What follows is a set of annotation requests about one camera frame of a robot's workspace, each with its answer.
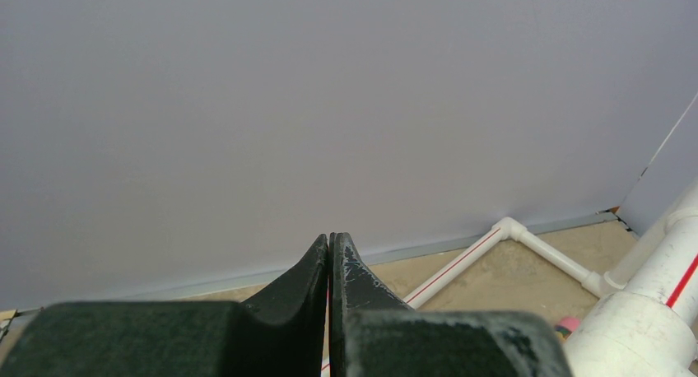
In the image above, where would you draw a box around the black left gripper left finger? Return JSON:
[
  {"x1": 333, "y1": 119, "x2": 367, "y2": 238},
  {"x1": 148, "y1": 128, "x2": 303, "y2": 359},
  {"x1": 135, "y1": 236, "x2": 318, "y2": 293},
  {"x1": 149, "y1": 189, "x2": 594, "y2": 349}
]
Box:
[{"x1": 1, "y1": 235, "x2": 328, "y2": 376}]

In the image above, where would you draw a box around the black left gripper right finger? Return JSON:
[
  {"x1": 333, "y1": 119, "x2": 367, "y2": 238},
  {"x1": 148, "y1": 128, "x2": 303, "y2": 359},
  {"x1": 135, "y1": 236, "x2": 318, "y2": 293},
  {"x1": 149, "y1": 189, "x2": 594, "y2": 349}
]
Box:
[{"x1": 328, "y1": 233, "x2": 572, "y2": 376}]

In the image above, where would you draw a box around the pink patterned spray can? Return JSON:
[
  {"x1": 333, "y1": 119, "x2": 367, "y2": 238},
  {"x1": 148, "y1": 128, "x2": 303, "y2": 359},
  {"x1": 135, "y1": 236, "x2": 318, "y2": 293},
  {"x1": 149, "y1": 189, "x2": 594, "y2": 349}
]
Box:
[{"x1": 554, "y1": 316, "x2": 581, "y2": 341}]

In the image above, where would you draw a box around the white PVC pipe frame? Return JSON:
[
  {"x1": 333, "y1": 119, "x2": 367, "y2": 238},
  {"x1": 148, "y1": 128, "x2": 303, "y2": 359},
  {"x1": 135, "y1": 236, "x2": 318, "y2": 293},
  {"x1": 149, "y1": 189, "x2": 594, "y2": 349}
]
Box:
[{"x1": 402, "y1": 185, "x2": 697, "y2": 376}]

